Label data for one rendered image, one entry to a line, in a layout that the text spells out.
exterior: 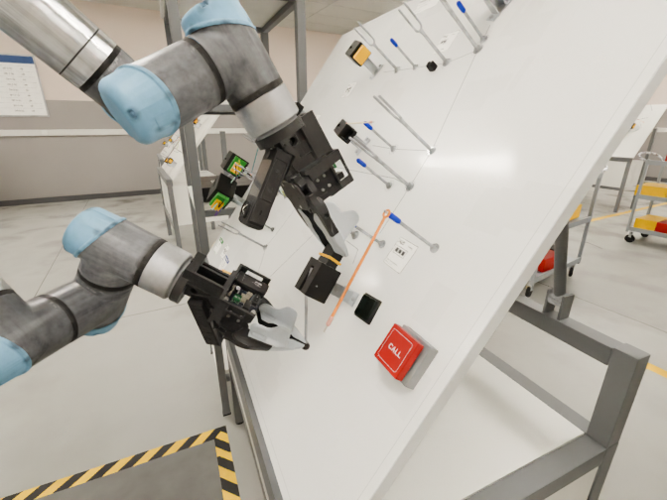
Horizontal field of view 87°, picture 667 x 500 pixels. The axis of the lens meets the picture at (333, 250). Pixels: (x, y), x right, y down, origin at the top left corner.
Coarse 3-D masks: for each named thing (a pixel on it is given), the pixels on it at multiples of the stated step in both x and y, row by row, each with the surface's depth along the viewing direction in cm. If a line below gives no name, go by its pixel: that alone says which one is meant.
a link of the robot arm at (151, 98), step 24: (168, 48) 37; (192, 48) 38; (120, 72) 35; (144, 72) 35; (168, 72) 36; (192, 72) 37; (216, 72) 39; (120, 96) 34; (144, 96) 35; (168, 96) 36; (192, 96) 38; (216, 96) 40; (120, 120) 38; (144, 120) 36; (168, 120) 37; (192, 120) 41
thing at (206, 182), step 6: (204, 180) 163; (210, 180) 163; (240, 180) 163; (246, 180) 163; (204, 186) 147; (210, 186) 147; (240, 186) 148; (246, 186) 149; (204, 192) 143; (234, 192) 148; (240, 192) 149; (204, 198) 144
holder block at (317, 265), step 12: (312, 264) 55; (324, 264) 53; (300, 276) 56; (312, 276) 53; (324, 276) 54; (336, 276) 55; (300, 288) 55; (312, 288) 53; (324, 288) 54; (324, 300) 54
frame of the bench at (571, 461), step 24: (528, 384) 82; (240, 408) 131; (552, 408) 75; (552, 456) 64; (576, 456) 64; (600, 456) 65; (504, 480) 60; (528, 480) 60; (552, 480) 60; (600, 480) 69
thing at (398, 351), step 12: (396, 324) 44; (396, 336) 43; (408, 336) 41; (384, 348) 43; (396, 348) 42; (408, 348) 41; (420, 348) 40; (384, 360) 43; (396, 360) 41; (408, 360) 40; (396, 372) 40
